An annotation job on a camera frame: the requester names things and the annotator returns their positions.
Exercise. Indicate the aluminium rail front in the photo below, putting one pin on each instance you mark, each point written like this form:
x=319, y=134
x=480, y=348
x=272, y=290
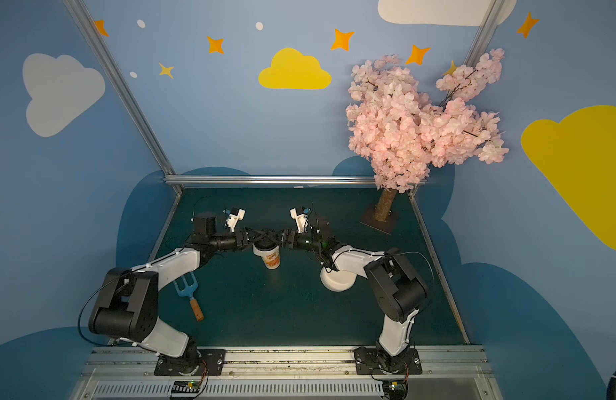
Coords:
x=321, y=372

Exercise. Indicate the aluminium frame back bar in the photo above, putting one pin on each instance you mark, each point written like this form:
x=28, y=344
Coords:
x=217, y=181

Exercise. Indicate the green circuit board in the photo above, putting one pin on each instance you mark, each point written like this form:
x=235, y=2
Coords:
x=185, y=390

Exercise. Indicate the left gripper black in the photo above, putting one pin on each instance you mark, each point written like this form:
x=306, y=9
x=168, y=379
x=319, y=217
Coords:
x=242, y=238

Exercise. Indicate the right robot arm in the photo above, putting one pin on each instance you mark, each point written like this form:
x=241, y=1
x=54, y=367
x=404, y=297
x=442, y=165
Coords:
x=397, y=287

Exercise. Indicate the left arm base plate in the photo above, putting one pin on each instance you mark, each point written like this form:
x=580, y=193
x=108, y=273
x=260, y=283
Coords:
x=192, y=363

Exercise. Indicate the paper milk tea cup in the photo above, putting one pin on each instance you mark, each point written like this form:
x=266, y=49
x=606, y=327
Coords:
x=270, y=256

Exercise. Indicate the blue fork wooden handle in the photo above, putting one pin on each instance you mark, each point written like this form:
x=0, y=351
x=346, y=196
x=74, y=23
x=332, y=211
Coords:
x=186, y=286

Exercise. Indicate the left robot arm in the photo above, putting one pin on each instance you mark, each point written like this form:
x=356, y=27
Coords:
x=126, y=306

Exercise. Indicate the black plastic cup lid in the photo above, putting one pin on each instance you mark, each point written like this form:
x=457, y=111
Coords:
x=264, y=245

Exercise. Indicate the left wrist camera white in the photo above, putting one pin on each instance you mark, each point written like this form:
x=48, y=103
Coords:
x=233, y=216

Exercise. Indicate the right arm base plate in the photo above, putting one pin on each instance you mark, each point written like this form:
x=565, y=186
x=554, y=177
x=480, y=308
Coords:
x=376, y=361

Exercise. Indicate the pink cherry blossom tree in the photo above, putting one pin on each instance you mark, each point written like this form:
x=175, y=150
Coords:
x=403, y=134

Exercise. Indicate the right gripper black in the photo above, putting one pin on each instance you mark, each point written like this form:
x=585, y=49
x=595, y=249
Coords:
x=292, y=237

